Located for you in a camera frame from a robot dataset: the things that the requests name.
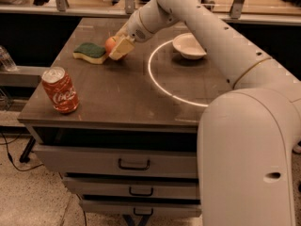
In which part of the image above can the drawer with black handle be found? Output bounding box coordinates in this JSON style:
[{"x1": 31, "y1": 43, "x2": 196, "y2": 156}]
[
  {"x1": 79, "y1": 200, "x2": 201, "y2": 218},
  {"x1": 35, "y1": 145, "x2": 198, "y2": 179},
  {"x1": 63, "y1": 177, "x2": 199, "y2": 200}
]

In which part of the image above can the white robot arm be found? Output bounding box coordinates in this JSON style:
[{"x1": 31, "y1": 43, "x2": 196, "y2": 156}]
[{"x1": 110, "y1": 0, "x2": 301, "y2": 226}]

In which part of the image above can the middle drawer with black handle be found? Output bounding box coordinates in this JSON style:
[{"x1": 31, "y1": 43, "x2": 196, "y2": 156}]
[{"x1": 63, "y1": 177, "x2": 199, "y2": 200}]

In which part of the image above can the bottom drawer with black handle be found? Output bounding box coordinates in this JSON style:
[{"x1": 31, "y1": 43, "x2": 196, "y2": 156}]
[{"x1": 79, "y1": 200, "x2": 201, "y2": 218}]

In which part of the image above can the red apple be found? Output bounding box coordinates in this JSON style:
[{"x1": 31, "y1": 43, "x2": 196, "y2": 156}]
[{"x1": 104, "y1": 36, "x2": 126, "y2": 60}]

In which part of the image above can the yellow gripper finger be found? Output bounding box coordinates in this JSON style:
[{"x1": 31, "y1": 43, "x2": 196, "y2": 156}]
[
  {"x1": 109, "y1": 37, "x2": 135, "y2": 60},
  {"x1": 115, "y1": 24, "x2": 128, "y2": 38}
]

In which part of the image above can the black floor cable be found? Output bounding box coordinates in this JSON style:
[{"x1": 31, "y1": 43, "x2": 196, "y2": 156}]
[{"x1": 0, "y1": 131, "x2": 44, "y2": 173}]

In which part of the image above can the green and yellow sponge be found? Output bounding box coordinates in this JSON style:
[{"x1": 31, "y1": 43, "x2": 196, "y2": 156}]
[{"x1": 72, "y1": 42, "x2": 108, "y2": 64}]

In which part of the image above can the white paper bowl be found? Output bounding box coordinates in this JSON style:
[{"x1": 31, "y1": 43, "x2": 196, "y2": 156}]
[{"x1": 172, "y1": 33, "x2": 207, "y2": 60}]

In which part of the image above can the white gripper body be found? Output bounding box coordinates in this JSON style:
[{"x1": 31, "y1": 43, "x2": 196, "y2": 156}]
[{"x1": 126, "y1": 10, "x2": 153, "y2": 42}]

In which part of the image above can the top drawer with black handle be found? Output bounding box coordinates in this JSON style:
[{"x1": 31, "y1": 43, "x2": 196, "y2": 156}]
[{"x1": 35, "y1": 145, "x2": 198, "y2": 179}]

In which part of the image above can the clear plastic bottle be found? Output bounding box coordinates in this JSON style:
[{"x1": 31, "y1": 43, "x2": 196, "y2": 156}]
[{"x1": 0, "y1": 45, "x2": 18, "y2": 72}]

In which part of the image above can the grey drawer cabinet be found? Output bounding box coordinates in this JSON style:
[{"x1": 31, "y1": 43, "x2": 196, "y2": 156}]
[{"x1": 19, "y1": 19, "x2": 230, "y2": 205}]

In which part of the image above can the red Coca-Cola can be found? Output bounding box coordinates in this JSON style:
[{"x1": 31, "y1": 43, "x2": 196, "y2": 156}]
[{"x1": 41, "y1": 67, "x2": 79, "y2": 114}]

